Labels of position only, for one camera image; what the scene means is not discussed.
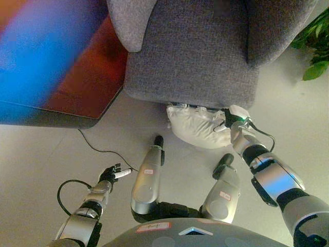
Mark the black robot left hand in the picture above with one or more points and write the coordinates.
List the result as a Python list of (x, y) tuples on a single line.
[(108, 175)]

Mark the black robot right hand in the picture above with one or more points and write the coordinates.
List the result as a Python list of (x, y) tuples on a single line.
[(236, 114)]

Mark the white fringed pillow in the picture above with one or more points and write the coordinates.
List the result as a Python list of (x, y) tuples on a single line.
[(198, 128)]

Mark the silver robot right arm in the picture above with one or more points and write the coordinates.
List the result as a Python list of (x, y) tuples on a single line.
[(277, 177)]

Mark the grey fabric armchair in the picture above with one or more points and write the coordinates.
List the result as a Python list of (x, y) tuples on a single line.
[(192, 51)]

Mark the silver robot right leg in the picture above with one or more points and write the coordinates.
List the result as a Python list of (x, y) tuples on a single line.
[(221, 190)]

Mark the green leafy houseplant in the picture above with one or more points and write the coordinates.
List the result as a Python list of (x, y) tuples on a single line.
[(316, 72)]

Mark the grey robot torso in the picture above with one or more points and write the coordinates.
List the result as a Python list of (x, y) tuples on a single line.
[(180, 236)]

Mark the brown glossy wooden cabinet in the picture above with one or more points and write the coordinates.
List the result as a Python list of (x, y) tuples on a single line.
[(77, 77)]

